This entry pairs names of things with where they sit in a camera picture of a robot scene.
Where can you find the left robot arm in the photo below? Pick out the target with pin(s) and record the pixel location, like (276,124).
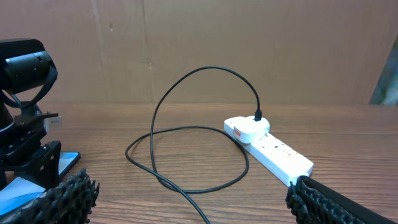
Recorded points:
(27,74)

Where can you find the white power strip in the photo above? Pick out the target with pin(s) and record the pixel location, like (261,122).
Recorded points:
(279,158)

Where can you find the white charger adapter plug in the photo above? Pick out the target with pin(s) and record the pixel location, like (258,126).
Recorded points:
(247,130)

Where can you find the blue Galaxy smartphone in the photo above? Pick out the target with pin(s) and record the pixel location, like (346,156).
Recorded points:
(21,191)

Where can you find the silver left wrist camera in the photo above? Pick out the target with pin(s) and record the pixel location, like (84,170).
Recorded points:
(53,123)

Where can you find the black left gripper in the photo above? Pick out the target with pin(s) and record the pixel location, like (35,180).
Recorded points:
(23,153)

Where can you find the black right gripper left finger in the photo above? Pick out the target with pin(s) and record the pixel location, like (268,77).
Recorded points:
(70,202)

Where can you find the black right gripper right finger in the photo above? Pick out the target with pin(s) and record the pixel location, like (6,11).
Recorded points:
(312,202)

